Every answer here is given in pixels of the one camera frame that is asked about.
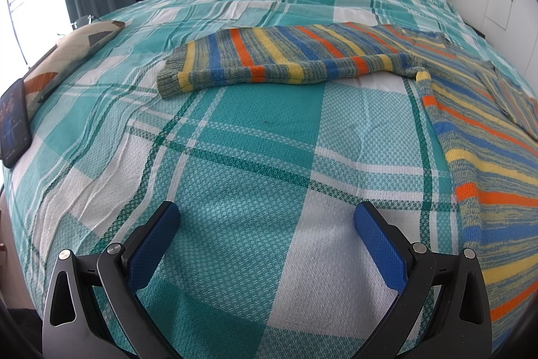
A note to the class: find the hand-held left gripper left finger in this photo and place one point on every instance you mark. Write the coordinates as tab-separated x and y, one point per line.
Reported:
153	245

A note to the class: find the striped knit sweater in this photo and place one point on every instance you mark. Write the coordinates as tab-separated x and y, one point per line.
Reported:
294	47

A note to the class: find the patterned pillow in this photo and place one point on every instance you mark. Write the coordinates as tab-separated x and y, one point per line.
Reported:
71	56

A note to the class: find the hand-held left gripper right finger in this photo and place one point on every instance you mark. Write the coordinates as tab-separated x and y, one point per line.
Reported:
380	245

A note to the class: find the teal plaid bed blanket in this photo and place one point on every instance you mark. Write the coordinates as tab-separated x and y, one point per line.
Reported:
252	132

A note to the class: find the black smartphone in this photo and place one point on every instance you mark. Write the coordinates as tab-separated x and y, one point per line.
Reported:
14	123

